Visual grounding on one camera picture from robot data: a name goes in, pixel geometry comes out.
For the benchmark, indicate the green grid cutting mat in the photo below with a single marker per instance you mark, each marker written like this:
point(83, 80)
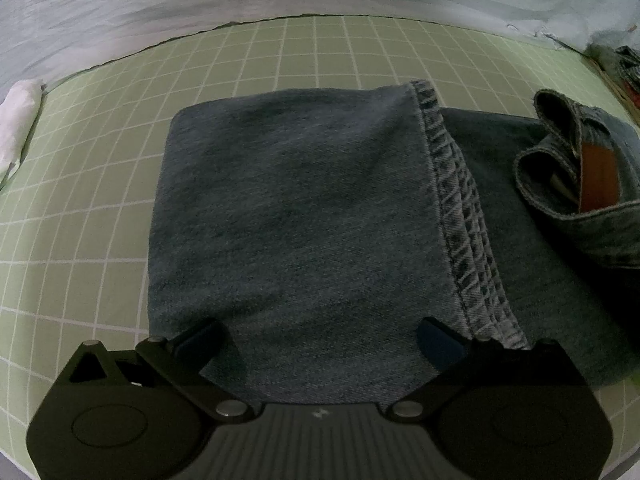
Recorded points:
point(75, 218)

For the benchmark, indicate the white folded garment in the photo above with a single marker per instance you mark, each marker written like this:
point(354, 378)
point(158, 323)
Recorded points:
point(19, 111)

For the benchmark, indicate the open storage bag with red trim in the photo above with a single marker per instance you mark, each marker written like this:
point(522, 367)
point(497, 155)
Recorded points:
point(621, 64)

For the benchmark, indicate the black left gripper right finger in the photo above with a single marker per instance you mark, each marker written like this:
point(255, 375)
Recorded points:
point(498, 413)

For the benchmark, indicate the blue denim jeans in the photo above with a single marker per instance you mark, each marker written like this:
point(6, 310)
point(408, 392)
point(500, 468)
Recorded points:
point(317, 227)

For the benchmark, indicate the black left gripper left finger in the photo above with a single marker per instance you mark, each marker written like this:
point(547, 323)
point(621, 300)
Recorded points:
point(145, 413)

